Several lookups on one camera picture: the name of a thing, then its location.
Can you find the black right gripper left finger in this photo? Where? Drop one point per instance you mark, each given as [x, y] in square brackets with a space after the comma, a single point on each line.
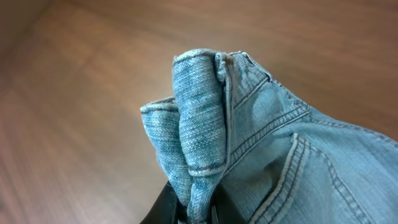
[167, 208]

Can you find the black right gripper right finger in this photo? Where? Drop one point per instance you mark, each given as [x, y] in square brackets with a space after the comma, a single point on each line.
[224, 210]

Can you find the light blue denim shorts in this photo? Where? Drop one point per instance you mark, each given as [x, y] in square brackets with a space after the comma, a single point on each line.
[279, 159]

